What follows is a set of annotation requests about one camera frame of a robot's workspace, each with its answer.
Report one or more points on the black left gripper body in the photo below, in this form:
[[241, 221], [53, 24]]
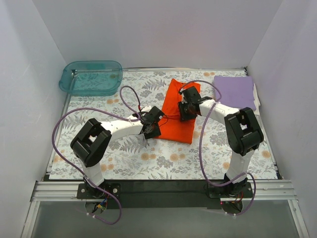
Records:
[[152, 131]]

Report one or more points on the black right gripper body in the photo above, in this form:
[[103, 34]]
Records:
[[185, 114]]

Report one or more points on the orange t-shirt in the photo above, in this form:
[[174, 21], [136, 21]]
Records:
[[171, 127]]

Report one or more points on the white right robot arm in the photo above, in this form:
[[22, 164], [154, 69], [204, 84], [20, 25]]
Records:
[[243, 131]]

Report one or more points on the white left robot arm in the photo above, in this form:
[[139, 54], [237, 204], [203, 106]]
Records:
[[91, 142]]

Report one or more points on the floral table mat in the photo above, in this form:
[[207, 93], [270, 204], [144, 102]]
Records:
[[134, 157]]

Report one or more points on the purple folded t-shirt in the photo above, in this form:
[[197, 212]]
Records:
[[236, 92]]

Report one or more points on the white folded t-shirt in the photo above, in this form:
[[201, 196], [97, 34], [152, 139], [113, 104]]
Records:
[[256, 101]]

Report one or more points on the teal plastic bin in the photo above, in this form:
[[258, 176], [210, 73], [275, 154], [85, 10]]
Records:
[[91, 78]]

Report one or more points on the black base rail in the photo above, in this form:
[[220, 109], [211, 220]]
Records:
[[171, 193]]

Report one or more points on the aluminium table frame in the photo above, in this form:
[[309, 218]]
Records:
[[58, 210]]

